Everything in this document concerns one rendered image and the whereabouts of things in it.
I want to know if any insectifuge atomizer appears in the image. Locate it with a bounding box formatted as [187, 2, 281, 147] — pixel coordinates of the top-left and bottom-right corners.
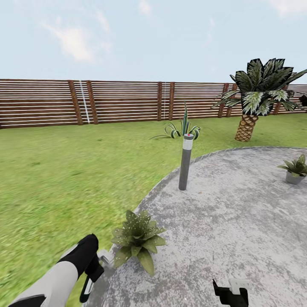
[79, 276, 94, 303]

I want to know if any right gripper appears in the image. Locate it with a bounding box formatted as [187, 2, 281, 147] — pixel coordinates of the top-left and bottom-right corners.
[212, 279, 249, 307]

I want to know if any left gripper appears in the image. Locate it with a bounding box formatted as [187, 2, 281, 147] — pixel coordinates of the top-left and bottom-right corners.
[85, 258, 104, 283]

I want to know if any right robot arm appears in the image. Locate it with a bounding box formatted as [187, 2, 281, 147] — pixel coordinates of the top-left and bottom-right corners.
[212, 278, 252, 307]

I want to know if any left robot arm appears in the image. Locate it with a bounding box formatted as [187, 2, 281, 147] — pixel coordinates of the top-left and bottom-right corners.
[8, 233, 114, 307]

